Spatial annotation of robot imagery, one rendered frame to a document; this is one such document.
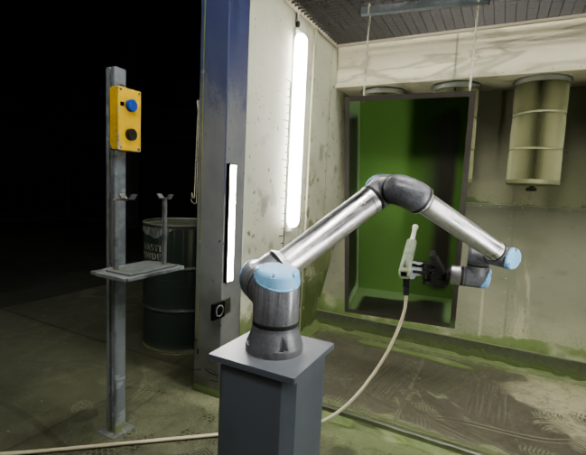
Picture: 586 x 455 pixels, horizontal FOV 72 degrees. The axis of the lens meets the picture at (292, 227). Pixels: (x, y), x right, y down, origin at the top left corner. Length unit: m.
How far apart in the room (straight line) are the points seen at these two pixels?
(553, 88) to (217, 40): 2.18
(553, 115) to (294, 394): 2.58
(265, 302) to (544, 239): 2.56
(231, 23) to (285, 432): 1.85
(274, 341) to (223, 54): 1.48
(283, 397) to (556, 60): 2.72
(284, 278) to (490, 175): 2.58
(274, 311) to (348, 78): 2.50
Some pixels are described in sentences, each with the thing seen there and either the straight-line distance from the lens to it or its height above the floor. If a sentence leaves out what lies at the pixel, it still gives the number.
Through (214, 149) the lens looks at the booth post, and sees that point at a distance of 2.17.
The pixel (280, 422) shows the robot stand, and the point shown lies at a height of 0.49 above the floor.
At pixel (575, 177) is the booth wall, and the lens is 3.60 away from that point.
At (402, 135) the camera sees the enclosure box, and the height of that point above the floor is 1.49.
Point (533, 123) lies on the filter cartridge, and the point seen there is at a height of 1.66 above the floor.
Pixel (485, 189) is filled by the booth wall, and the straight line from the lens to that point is 3.57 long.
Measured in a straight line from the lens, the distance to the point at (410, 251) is 2.01.
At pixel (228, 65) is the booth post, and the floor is 1.76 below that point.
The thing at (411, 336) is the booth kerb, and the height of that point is 0.11.
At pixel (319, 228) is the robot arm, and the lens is 1.50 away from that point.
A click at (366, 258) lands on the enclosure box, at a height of 0.73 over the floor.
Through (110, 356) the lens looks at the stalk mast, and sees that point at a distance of 2.10.
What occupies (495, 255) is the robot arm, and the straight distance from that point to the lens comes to 1.81.
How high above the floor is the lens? 1.18
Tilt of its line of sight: 6 degrees down
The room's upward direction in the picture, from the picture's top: 3 degrees clockwise
